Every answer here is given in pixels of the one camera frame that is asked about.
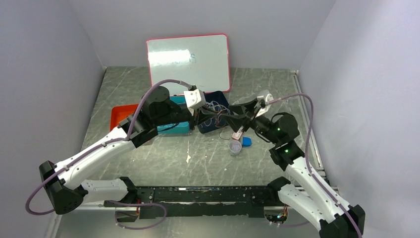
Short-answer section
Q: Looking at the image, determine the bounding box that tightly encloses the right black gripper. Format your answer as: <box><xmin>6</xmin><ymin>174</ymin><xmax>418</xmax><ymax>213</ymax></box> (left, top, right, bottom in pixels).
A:
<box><xmin>221</xmin><ymin>98</ymin><xmax>280</xmax><ymax>145</ymax></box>

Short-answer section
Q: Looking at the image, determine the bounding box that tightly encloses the white cable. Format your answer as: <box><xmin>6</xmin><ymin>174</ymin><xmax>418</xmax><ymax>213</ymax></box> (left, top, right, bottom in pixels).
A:
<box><xmin>198</xmin><ymin>102</ymin><xmax>230</xmax><ymax>129</ymax></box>

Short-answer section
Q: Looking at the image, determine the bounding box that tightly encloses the navy blue tray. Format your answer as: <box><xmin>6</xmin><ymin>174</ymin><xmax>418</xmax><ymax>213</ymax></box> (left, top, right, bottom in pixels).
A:
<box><xmin>197</xmin><ymin>91</ymin><xmax>233</xmax><ymax>134</ymax></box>

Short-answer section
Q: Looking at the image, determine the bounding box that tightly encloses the light blue tray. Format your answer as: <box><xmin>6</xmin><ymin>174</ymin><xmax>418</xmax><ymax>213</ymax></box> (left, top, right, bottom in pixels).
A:
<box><xmin>157</xmin><ymin>95</ymin><xmax>190</xmax><ymax>135</ymax></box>

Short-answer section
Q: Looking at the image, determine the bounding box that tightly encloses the orange tray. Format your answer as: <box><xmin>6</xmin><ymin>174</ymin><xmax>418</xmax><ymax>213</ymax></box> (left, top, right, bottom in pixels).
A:
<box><xmin>109</xmin><ymin>104</ymin><xmax>138</xmax><ymax>131</ymax></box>

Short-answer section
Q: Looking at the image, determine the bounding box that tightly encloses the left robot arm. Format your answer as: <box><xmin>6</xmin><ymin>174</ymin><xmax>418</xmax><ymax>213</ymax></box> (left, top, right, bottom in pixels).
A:
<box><xmin>39</xmin><ymin>85</ymin><xmax>219</xmax><ymax>215</ymax></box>

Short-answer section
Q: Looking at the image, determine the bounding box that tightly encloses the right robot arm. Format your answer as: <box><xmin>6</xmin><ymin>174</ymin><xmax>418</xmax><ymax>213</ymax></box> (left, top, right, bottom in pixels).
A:
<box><xmin>221</xmin><ymin>99</ymin><xmax>366</xmax><ymax>238</ymax></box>

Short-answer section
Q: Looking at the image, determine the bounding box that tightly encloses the red white staples box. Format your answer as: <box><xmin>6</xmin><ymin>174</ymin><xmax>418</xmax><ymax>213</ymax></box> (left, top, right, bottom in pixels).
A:
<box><xmin>231</xmin><ymin>131</ymin><xmax>243</xmax><ymax>141</ymax></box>

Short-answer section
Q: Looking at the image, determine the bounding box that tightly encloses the blue grey eraser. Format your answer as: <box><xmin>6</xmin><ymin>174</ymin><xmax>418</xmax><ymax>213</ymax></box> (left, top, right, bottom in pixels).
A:
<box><xmin>242</xmin><ymin>137</ymin><xmax>252</xmax><ymax>147</ymax></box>

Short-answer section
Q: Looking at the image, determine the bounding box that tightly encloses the clear jar of clips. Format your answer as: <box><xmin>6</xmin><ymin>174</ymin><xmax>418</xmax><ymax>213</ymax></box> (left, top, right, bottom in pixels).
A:
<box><xmin>229</xmin><ymin>140</ymin><xmax>242</xmax><ymax>156</ymax></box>

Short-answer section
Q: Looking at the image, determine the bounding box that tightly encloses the pink framed whiteboard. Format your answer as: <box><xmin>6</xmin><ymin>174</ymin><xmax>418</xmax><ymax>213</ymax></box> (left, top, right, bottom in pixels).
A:
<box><xmin>146</xmin><ymin>33</ymin><xmax>231</xmax><ymax>92</ymax></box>

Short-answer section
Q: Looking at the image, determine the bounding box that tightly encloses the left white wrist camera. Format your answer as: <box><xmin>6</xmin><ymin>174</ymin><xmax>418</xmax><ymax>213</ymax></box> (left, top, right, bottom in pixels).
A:
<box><xmin>184</xmin><ymin>89</ymin><xmax>206</xmax><ymax>110</ymax></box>

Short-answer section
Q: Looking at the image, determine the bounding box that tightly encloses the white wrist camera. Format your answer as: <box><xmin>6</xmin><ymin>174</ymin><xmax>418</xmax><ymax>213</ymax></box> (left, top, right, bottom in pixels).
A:
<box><xmin>255</xmin><ymin>90</ymin><xmax>274</xmax><ymax>118</ymax></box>
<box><xmin>184</xmin><ymin>89</ymin><xmax>206</xmax><ymax>110</ymax></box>

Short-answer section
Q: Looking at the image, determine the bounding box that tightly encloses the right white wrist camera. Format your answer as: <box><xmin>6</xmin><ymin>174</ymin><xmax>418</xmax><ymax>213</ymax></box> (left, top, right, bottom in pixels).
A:
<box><xmin>255</xmin><ymin>90</ymin><xmax>274</xmax><ymax>118</ymax></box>

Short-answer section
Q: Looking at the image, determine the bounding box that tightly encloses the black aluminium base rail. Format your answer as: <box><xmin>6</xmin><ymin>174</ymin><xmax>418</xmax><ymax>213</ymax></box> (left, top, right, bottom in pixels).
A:
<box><xmin>44</xmin><ymin>185</ymin><xmax>339</xmax><ymax>238</ymax></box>

